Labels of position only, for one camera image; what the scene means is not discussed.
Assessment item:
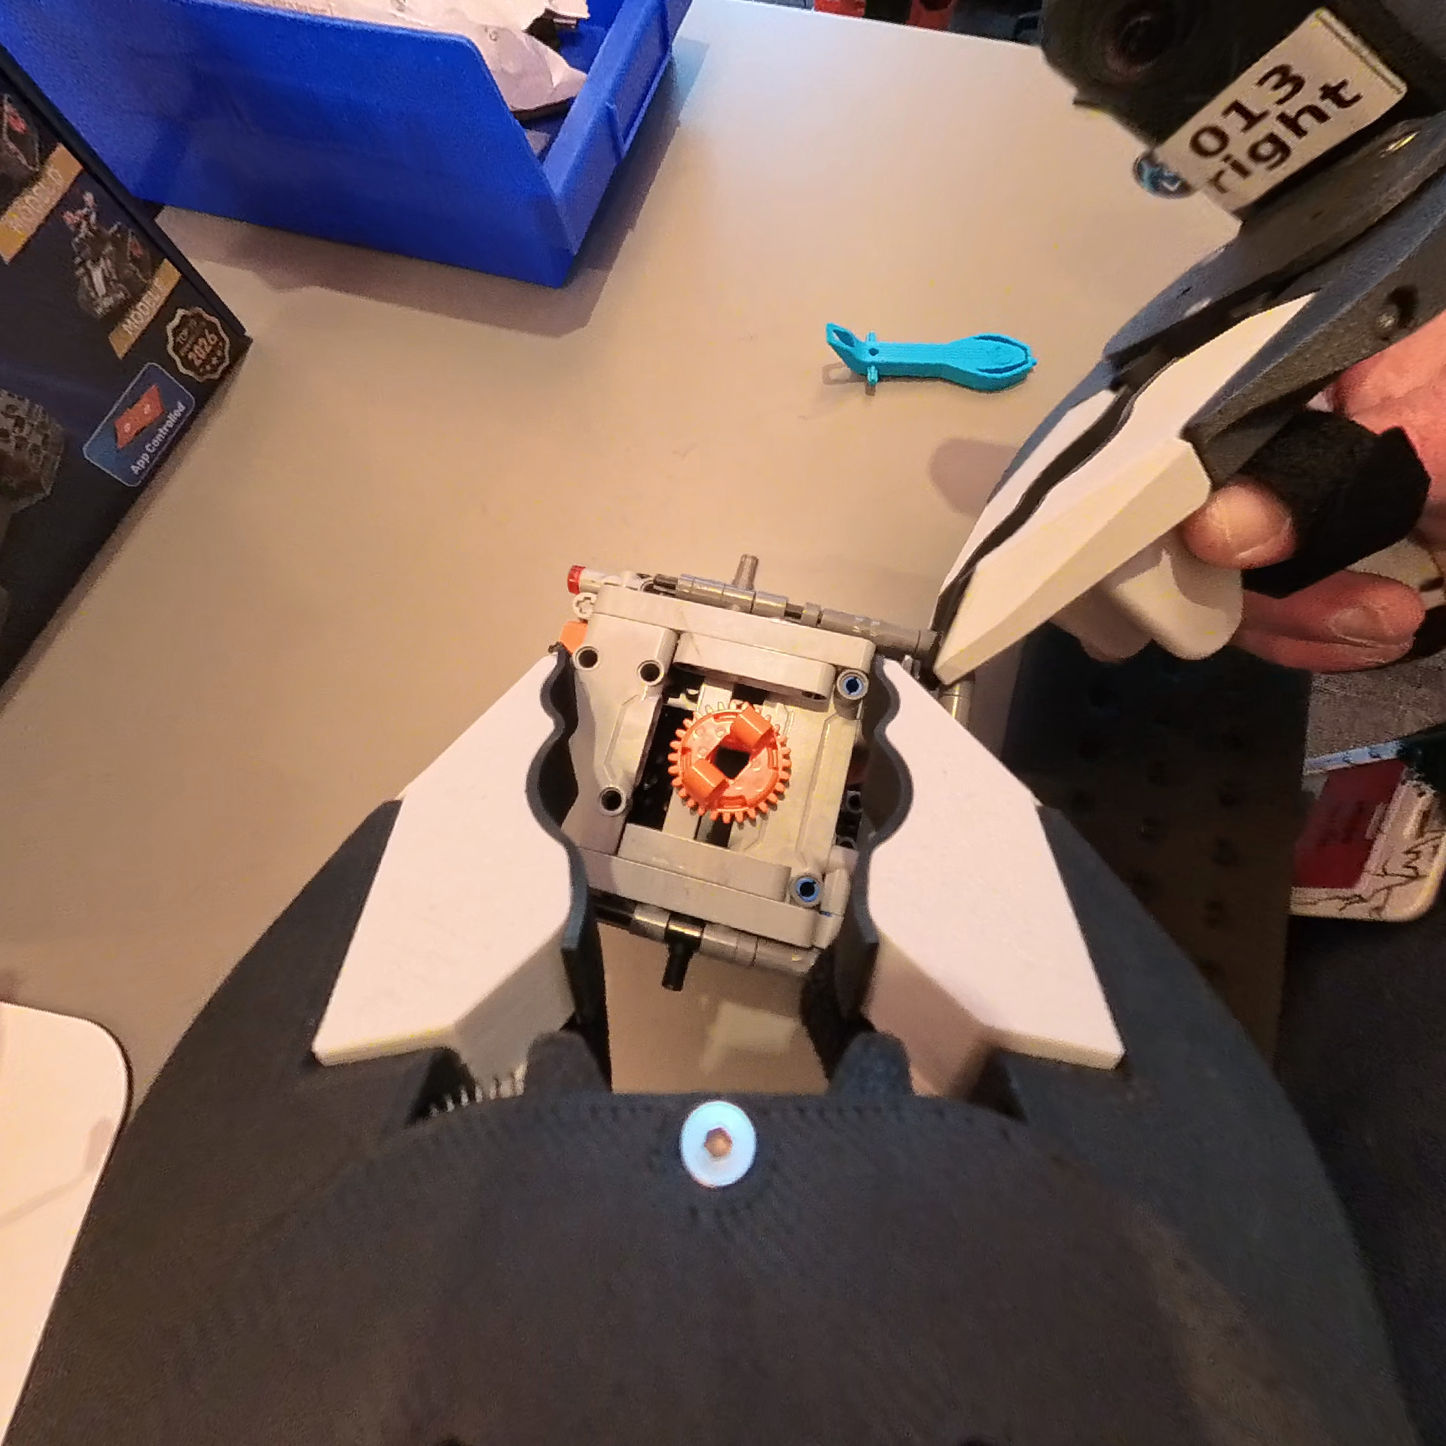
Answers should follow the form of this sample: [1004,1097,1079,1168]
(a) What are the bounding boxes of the red and white packaging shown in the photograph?
[1288,758,1446,925]

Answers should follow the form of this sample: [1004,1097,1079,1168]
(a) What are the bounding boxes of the person's right hand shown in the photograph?
[1179,338,1446,675]

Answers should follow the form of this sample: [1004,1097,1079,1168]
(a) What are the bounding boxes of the grey bent rod assembly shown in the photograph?
[655,551,975,719]

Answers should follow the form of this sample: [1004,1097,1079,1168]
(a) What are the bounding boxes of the dark blue robot kit box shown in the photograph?
[0,46,252,693]

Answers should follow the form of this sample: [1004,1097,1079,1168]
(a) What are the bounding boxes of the blue plastic bin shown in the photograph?
[0,0,691,290]

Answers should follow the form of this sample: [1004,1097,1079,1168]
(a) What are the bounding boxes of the teal brick separator tool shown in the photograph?
[824,322,1039,397]

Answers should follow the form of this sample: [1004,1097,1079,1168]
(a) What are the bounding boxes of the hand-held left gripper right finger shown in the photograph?
[847,658,1127,1095]

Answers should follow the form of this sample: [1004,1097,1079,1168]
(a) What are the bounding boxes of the grey brick robot model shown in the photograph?
[557,562,893,984]

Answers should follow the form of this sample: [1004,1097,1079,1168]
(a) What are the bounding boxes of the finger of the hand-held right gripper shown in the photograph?
[937,292,1324,687]
[927,351,1136,662]

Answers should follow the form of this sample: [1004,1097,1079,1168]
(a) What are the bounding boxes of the crumpled clear plastic bags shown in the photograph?
[371,0,590,117]

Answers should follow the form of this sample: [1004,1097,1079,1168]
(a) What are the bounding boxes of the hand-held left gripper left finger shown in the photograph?
[312,658,611,1091]

